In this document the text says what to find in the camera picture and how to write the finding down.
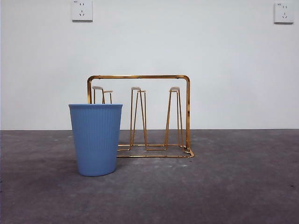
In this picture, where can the blue ribbed plastic cup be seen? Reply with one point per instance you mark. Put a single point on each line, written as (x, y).
(95, 140)

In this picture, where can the white wall socket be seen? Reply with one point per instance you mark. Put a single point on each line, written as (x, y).
(81, 11)
(283, 12)

